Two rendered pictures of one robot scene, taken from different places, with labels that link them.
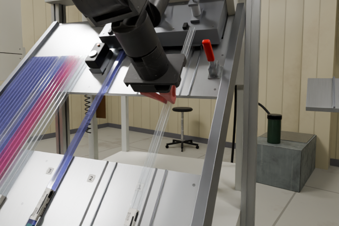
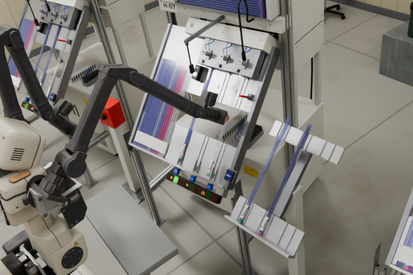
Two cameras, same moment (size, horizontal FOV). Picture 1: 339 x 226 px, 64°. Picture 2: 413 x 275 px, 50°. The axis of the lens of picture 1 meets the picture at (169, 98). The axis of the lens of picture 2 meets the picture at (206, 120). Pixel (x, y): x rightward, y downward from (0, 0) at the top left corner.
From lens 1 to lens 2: 1.71 m
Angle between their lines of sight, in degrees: 37
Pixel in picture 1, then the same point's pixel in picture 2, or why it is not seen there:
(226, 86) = (252, 109)
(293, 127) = not seen: outside the picture
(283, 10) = not seen: outside the picture
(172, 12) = (233, 54)
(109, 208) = (206, 154)
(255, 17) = (284, 52)
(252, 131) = (287, 108)
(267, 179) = (399, 76)
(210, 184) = (238, 153)
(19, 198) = (174, 145)
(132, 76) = not seen: hidden behind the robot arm
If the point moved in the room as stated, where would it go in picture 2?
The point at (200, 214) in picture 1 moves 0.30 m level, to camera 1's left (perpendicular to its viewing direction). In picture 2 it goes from (234, 162) to (175, 158)
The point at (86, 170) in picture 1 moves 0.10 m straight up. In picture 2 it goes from (197, 138) to (194, 122)
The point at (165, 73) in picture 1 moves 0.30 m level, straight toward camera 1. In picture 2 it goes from (219, 119) to (201, 164)
